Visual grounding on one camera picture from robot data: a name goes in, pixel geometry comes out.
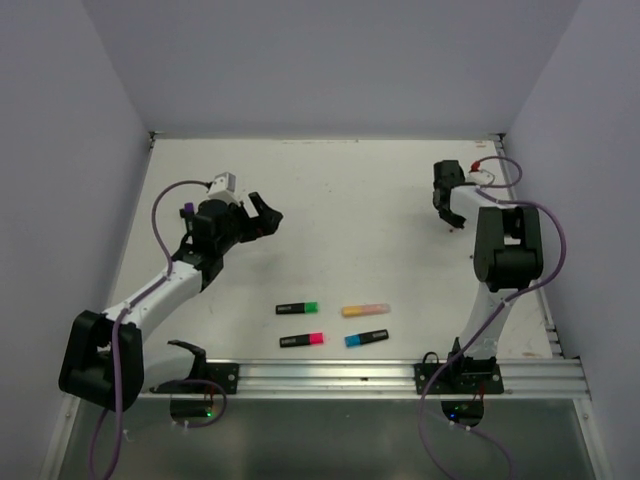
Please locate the green black highlighter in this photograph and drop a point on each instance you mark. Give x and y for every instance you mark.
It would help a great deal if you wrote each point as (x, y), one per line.
(297, 308)

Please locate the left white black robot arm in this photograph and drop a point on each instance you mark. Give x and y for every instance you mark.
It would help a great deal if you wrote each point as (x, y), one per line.
(105, 362)

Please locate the right aluminium side rail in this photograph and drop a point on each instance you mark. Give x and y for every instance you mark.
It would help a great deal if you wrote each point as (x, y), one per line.
(552, 334)

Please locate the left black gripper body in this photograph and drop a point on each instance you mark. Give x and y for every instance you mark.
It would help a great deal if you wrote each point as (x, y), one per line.
(237, 224)

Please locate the orange pink highlighter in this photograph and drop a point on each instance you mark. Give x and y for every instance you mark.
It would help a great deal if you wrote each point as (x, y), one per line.
(353, 311)

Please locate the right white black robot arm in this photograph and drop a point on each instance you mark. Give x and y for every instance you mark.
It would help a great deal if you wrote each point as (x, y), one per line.
(507, 256)

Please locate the purple black highlighter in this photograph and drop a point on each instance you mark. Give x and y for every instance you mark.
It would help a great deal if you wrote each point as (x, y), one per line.
(187, 213)

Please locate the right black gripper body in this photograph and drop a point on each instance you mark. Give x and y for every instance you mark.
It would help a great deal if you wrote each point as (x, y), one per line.
(437, 207)

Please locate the aluminium front rail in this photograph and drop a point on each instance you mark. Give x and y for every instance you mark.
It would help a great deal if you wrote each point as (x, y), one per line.
(399, 379)

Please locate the pink black highlighter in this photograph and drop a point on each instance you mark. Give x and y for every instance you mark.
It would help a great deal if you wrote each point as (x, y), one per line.
(308, 339)

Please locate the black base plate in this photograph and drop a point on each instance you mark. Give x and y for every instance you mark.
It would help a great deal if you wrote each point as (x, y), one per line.
(468, 377)
(220, 376)

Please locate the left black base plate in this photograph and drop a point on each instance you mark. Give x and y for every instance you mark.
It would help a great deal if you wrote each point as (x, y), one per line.
(220, 376)

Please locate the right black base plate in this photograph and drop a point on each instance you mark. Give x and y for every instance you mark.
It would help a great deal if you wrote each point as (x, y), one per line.
(468, 377)

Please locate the blue black highlighter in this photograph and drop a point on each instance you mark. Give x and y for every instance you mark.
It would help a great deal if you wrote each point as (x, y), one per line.
(365, 338)

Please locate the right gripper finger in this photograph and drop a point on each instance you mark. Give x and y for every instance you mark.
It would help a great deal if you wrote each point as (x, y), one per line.
(461, 220)
(450, 219)

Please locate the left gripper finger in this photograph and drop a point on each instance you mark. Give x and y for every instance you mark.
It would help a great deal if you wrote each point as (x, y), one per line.
(261, 226)
(261, 208)

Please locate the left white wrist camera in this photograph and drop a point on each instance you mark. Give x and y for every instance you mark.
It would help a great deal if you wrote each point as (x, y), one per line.
(223, 188)

